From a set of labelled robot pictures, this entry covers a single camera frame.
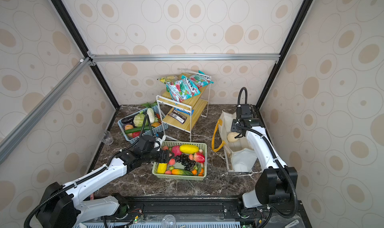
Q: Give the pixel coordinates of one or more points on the dark eggplant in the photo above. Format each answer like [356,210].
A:
[127,120]

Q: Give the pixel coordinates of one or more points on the yellow green snack bag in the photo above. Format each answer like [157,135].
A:
[168,79]

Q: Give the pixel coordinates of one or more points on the leafy green vegetable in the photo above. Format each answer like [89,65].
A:
[149,104]

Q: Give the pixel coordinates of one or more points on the green cucumber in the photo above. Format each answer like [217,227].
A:
[138,129]

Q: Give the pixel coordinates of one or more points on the green orange papaya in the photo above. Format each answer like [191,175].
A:
[180,172]

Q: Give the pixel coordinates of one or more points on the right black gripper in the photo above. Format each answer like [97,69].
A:
[236,121]

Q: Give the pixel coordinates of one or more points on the horizontal aluminium frame bar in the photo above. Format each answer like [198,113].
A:
[163,58]

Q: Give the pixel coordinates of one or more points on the clear plastic cup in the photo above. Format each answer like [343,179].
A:
[106,138]

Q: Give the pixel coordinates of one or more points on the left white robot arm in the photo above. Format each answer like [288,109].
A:
[64,206]

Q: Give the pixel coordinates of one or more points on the green cabbage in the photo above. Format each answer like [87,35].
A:
[139,120]

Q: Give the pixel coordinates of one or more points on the blue snack packet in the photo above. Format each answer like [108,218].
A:
[188,112]

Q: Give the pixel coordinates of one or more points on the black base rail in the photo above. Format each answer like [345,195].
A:
[197,212]

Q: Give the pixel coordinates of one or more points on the peach colored fruit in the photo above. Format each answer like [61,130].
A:
[128,127]

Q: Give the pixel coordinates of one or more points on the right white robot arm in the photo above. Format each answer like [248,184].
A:
[276,187]

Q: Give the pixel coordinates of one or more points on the dark grape bunch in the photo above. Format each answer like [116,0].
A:
[189,165]

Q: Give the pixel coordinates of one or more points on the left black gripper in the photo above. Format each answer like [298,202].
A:
[162,153]

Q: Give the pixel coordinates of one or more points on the beige round melon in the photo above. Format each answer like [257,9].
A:
[233,137]

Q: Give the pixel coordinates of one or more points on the white radish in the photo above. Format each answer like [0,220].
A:
[151,115]

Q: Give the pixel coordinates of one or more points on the teal pink snack bag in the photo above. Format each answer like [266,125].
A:
[200,80]

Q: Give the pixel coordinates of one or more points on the diagonal aluminium frame bar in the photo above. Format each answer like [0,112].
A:
[13,139]

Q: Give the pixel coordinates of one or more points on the red pepper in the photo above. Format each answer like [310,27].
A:
[136,134]

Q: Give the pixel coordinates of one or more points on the white grocery tote bag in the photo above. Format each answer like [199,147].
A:
[240,156]

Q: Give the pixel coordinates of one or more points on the white wire wooden shelf rack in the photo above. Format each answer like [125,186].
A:
[199,104]

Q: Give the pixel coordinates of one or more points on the green plastic fruit basket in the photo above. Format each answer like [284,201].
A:
[182,177]

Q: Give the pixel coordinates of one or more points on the dark snack bar packet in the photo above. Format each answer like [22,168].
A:
[177,116]

